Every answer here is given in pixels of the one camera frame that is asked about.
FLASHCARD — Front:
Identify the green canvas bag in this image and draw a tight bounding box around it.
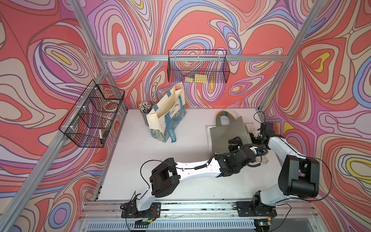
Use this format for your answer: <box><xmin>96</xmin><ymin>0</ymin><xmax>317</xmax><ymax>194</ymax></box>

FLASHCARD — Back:
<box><xmin>209</xmin><ymin>111</ymin><xmax>253</xmax><ymax>154</ymax></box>

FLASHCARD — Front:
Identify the cream bag with yellow handles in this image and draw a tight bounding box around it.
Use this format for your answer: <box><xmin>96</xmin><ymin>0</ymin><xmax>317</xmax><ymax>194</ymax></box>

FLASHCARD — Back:
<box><xmin>205</xmin><ymin>108</ymin><xmax>270</xmax><ymax>164</ymax></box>

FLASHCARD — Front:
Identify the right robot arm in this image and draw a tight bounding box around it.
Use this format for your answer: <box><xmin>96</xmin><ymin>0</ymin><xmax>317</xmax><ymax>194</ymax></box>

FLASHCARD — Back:
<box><xmin>251</xmin><ymin>136</ymin><xmax>320</xmax><ymax>217</ymax></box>

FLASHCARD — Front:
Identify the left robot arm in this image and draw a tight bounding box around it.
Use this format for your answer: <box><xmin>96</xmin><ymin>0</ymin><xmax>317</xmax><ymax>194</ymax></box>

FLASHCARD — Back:
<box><xmin>135</xmin><ymin>144</ymin><xmax>259</xmax><ymax>211</ymax></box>

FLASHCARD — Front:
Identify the yellow sticky note pad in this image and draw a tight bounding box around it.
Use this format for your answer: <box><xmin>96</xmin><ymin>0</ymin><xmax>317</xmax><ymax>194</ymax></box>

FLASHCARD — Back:
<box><xmin>194</xmin><ymin>74</ymin><xmax>208</xmax><ymax>83</ymax></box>

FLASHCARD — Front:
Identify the clear cup of pencils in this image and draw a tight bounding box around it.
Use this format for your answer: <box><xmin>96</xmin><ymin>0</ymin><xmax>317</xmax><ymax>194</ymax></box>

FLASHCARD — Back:
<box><xmin>139</xmin><ymin>101</ymin><xmax>152</xmax><ymax>126</ymax></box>

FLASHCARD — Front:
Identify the tape roll in basket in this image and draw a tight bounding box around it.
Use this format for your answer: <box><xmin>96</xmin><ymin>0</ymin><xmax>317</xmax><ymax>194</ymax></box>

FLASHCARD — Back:
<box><xmin>103</xmin><ymin>100</ymin><xmax>120</xmax><ymax>113</ymax></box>

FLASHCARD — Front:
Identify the white marker in basket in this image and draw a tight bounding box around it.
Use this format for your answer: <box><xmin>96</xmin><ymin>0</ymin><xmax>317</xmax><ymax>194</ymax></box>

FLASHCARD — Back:
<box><xmin>99</xmin><ymin>129</ymin><xmax>104</xmax><ymax>144</ymax></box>

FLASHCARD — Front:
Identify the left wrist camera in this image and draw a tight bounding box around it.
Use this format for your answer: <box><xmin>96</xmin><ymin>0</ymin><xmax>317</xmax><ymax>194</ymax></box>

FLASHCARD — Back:
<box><xmin>248</xmin><ymin>144</ymin><xmax>268</xmax><ymax>157</ymax></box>

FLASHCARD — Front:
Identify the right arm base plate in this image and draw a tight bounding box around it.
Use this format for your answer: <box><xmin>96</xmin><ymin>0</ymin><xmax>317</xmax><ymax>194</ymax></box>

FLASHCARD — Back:
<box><xmin>232</xmin><ymin>201</ymin><xmax>277</xmax><ymax>218</ymax></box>

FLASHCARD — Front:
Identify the cream bag with blue handles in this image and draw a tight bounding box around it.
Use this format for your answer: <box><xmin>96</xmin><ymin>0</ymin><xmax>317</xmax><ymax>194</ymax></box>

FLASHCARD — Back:
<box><xmin>146</xmin><ymin>87</ymin><xmax>186</xmax><ymax>143</ymax></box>

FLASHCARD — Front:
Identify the black wire basket, back wall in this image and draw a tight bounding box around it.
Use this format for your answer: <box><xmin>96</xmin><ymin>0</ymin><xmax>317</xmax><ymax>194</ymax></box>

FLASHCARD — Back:
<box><xmin>167</xmin><ymin>48</ymin><xmax>231</xmax><ymax>84</ymax></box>

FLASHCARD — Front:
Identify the black wire basket, wall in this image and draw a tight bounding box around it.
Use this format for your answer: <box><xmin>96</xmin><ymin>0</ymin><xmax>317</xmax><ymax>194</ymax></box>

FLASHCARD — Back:
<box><xmin>167</xmin><ymin>48</ymin><xmax>231</xmax><ymax>84</ymax></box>
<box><xmin>59</xmin><ymin>80</ymin><xmax>125</xmax><ymax>148</ymax></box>

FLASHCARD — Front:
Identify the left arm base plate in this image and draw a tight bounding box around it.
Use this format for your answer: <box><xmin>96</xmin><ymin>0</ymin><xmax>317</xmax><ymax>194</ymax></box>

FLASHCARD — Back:
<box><xmin>121</xmin><ymin>201</ymin><xmax>161</xmax><ymax>219</ymax></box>

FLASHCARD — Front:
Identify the black wire basket, left wall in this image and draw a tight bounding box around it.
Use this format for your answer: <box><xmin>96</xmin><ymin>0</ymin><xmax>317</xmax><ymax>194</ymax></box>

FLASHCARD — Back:
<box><xmin>59</xmin><ymin>80</ymin><xmax>125</xmax><ymax>148</ymax></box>

